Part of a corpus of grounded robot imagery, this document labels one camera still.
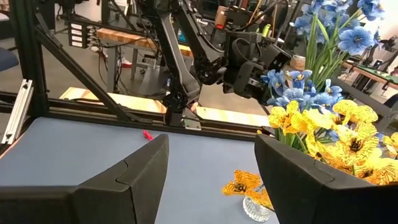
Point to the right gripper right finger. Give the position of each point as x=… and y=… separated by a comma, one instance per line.
x=311, y=199

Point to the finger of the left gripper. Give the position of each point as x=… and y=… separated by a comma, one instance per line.
x=250, y=76

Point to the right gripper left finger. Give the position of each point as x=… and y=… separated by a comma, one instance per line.
x=93, y=202

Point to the blue artificial flower bunch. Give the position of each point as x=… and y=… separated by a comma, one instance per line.
x=295, y=93
x=356, y=40

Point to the yellow artificial flower bunch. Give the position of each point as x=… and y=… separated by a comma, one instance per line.
x=292, y=119
x=363, y=146

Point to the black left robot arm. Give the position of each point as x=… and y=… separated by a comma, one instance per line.
x=183, y=77

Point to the clear glass vase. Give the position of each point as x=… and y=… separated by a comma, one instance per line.
x=256, y=213

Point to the blue-grey table mat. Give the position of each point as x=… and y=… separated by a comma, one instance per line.
x=77, y=155

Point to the brown basket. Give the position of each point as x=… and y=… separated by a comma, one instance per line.
x=298, y=62

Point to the small red petal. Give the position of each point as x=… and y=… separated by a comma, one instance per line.
x=147, y=135

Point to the green top table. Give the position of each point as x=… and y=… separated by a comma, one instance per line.
x=373, y=73

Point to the wooden side table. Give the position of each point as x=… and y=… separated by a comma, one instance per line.
x=124, y=36

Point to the blue office chair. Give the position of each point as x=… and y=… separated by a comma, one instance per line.
x=7, y=59

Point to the black box white labels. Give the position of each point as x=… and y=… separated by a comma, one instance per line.
x=76, y=35

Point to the aluminium bracket strip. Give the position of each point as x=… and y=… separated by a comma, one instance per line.
x=18, y=109

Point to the black aluminium table frame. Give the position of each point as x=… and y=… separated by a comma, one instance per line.
x=29, y=46

